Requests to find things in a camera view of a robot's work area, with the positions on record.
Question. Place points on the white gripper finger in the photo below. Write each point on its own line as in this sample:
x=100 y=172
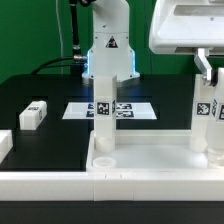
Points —
x=201 y=61

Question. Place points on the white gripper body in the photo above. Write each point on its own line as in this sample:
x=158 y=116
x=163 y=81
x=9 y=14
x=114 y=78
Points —
x=182 y=26

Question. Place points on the white block left edge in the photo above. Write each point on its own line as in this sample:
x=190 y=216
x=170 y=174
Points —
x=6 y=143

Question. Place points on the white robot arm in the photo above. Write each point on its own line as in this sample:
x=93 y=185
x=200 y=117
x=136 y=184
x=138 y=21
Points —
x=111 y=53

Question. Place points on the fiducial marker sheet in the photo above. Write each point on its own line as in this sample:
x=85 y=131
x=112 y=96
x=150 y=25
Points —
x=85 y=110

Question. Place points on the white desk top tray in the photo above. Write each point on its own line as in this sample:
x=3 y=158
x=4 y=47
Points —
x=148 y=150

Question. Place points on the white front barrier wall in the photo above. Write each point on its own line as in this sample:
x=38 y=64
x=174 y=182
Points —
x=104 y=186

